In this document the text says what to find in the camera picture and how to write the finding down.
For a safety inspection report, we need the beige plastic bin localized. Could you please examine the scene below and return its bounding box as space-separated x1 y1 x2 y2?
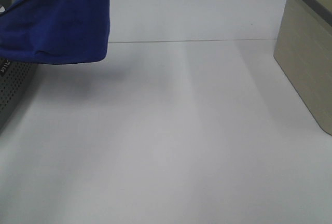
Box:
273 0 331 134

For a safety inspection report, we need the grey perforated plastic basket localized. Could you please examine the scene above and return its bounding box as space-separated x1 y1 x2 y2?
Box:
0 0 36 131

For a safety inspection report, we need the blue microfibre towel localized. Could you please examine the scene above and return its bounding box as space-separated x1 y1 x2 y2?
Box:
1 0 110 65

